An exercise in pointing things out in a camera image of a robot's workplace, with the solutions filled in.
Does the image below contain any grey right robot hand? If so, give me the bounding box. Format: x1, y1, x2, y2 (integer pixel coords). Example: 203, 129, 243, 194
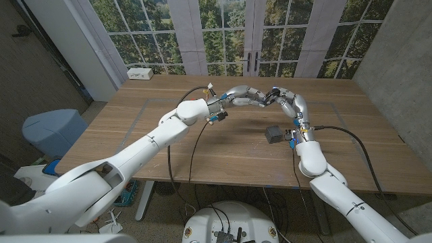
269, 86, 315, 143

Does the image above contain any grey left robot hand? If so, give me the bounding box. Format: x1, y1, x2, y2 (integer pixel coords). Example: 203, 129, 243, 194
205, 84, 271, 115

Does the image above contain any black rubber ring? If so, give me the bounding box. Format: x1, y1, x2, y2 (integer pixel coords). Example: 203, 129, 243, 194
264, 90, 281, 105

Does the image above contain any black block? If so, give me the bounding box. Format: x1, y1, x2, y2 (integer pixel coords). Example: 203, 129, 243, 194
264, 125, 284, 144

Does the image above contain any printed window backdrop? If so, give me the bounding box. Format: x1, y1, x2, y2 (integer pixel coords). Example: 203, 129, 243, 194
23, 0, 396, 102

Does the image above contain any white power box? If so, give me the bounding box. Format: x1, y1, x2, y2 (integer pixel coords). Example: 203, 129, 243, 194
126, 67, 155, 81

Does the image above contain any grey table leg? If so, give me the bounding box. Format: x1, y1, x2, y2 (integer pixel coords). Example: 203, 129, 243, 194
315, 204, 333, 236

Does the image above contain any black round floor fan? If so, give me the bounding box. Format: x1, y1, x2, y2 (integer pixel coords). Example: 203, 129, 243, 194
153, 181, 182, 197

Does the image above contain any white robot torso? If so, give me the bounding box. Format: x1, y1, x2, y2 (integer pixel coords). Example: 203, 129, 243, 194
182, 200, 280, 243

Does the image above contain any white table leg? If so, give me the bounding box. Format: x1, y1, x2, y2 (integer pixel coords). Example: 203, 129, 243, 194
135, 180, 155, 223

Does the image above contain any teal basket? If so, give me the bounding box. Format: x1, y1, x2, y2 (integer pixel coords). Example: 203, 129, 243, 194
113, 180, 138, 207

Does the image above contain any white toy airplane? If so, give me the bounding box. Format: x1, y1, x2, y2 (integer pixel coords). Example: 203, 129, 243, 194
99, 207, 124, 234

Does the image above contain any blue-grey ottoman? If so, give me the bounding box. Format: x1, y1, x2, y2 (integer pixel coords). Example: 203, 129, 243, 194
22, 108, 89, 159

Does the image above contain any blue flat object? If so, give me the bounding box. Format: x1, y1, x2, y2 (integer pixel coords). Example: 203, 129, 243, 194
42, 158, 63, 177

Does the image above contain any white floor platform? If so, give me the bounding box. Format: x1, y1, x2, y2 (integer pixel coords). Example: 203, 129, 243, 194
13, 164, 51, 192

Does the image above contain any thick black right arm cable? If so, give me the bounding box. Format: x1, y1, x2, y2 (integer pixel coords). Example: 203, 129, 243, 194
313, 125, 420, 236

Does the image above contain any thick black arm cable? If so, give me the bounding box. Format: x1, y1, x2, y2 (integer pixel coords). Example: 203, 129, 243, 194
167, 85, 217, 213
313, 125, 420, 236

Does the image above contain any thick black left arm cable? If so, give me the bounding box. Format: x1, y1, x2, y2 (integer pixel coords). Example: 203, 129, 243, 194
167, 85, 217, 213

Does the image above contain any black door handle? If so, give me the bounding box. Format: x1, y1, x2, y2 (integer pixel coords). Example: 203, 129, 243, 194
11, 24, 33, 38

